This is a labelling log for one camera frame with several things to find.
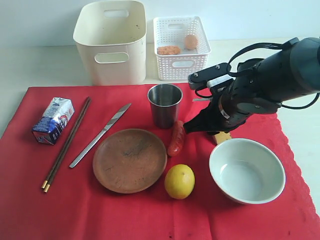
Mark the yellow cheese wedge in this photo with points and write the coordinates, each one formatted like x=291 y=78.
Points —
x=220 y=138

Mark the orange fried chicken piece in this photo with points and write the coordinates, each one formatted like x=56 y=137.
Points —
x=168 y=50

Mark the brown egg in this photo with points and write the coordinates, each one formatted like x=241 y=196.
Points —
x=190 y=42

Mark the brown wooden plate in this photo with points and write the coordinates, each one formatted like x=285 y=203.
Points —
x=129 y=161

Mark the red table cloth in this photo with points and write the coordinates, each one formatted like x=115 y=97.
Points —
x=156 y=197

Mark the silver table knife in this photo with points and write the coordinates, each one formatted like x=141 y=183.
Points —
x=109 y=124

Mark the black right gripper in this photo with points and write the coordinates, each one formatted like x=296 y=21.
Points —
x=254 y=93

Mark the stainless steel cup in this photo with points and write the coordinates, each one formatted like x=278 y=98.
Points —
x=164 y=102

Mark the blue white milk carton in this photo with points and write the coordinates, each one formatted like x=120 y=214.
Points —
x=53 y=121

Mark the red sausage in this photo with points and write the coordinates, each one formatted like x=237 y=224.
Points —
x=177 y=139

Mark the cream plastic bin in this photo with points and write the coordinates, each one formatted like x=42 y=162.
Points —
x=110 y=37

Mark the white perforated plastic basket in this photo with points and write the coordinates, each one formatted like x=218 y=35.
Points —
x=171 y=31

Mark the yellow lemon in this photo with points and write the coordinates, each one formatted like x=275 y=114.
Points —
x=179 y=181

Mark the dark wooden chopstick upper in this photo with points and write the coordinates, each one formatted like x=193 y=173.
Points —
x=49 y=178

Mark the white ceramic bowl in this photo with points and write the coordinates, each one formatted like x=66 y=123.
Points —
x=246 y=171

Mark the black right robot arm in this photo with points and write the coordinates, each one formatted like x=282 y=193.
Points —
x=301 y=68

